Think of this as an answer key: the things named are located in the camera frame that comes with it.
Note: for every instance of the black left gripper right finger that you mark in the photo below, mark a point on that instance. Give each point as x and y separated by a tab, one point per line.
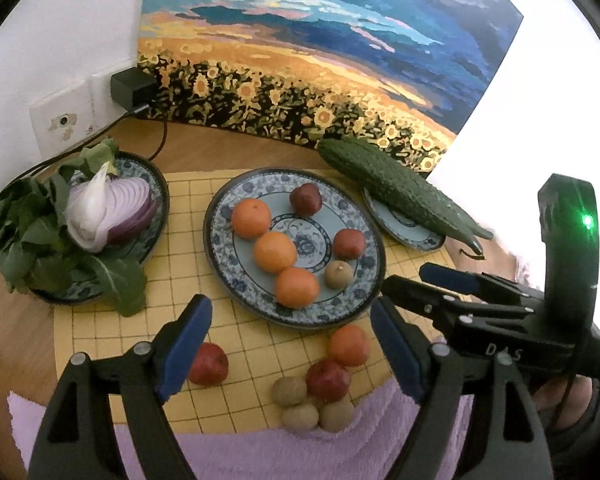
504	437

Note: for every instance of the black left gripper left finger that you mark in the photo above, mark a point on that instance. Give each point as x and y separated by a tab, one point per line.
76	439

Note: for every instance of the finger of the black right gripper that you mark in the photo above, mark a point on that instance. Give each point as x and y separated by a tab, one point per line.
489	288
457	316

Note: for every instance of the orange tangerine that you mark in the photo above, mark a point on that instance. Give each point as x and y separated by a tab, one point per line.
274	252
250	218
296	288
349	345

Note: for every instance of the red plum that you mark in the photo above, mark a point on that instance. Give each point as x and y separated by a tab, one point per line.
349	244
210	366
306	200
328	380

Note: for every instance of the right hand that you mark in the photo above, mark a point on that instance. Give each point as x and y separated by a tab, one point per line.
562	402

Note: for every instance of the small blue white plate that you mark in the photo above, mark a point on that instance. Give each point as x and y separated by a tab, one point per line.
402	229

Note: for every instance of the green cucumber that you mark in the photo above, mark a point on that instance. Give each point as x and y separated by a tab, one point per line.
401	189

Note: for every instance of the purple towel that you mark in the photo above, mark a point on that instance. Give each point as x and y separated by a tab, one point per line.
365	450

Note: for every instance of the yellow grid mat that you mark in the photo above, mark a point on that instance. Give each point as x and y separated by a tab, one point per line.
258	351

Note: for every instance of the green leafy bok choy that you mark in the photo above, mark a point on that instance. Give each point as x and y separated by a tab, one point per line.
36	250

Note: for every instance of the large blue white plate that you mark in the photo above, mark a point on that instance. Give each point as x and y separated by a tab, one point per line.
231	260

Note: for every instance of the halved red onion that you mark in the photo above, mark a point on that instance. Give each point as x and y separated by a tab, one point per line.
109	210

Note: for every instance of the sunflower field painting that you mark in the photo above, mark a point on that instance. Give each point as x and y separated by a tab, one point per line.
404	74

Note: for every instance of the dark plate with vegetables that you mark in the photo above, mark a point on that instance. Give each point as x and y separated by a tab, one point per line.
86	289

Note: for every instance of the black power adapter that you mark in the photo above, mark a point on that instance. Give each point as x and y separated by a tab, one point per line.
133	88

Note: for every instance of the white wall socket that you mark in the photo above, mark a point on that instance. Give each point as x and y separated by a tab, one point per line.
68	116

